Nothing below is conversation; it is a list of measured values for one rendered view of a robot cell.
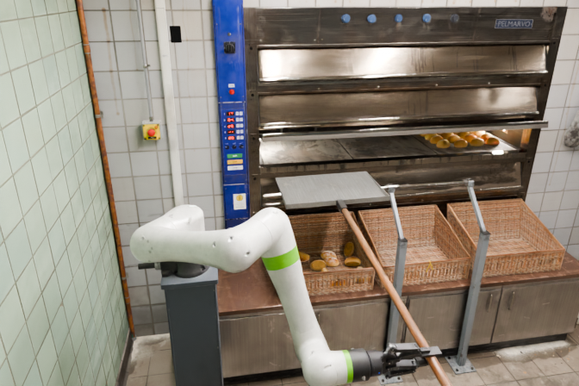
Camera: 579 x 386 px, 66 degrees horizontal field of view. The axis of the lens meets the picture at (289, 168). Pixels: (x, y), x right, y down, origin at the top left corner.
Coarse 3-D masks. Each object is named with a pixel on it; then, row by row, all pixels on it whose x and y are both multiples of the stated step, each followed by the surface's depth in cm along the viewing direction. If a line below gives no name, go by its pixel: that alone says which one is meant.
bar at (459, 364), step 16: (400, 224) 243; (480, 224) 249; (400, 240) 238; (480, 240) 248; (400, 256) 240; (480, 256) 250; (400, 272) 245; (480, 272) 254; (400, 288) 249; (464, 320) 270; (464, 336) 271; (464, 352) 276; (464, 368) 278
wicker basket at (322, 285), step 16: (304, 224) 287; (320, 224) 288; (336, 224) 290; (304, 240) 288; (320, 240) 290; (336, 240) 291; (352, 240) 293; (320, 256) 290; (336, 256) 290; (304, 272) 248; (320, 272) 248; (336, 272) 250; (352, 272) 251; (368, 272) 254; (320, 288) 252; (336, 288) 254; (352, 288) 256; (368, 288) 257
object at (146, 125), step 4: (148, 120) 250; (156, 120) 250; (160, 120) 251; (144, 124) 245; (148, 124) 245; (152, 124) 245; (156, 124) 245; (160, 124) 248; (144, 128) 245; (148, 128) 246; (152, 128) 246; (160, 128) 247; (144, 132) 246; (156, 132) 247; (160, 132) 248; (144, 136) 247; (148, 136) 247; (152, 136) 248; (156, 136) 248; (160, 136) 249
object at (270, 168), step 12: (408, 156) 293; (420, 156) 293; (432, 156) 293; (444, 156) 293; (456, 156) 293; (468, 156) 294; (480, 156) 296; (492, 156) 297; (504, 156) 299; (516, 156) 301; (264, 168) 273; (276, 168) 275; (288, 168) 276; (300, 168) 277; (312, 168) 279; (324, 168) 280; (336, 168) 282; (348, 168) 283
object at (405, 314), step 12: (348, 216) 213; (360, 240) 196; (372, 252) 187; (372, 264) 182; (384, 276) 173; (396, 300) 161; (408, 312) 156; (408, 324) 151; (420, 336) 145; (432, 360) 137; (444, 372) 133; (444, 384) 129
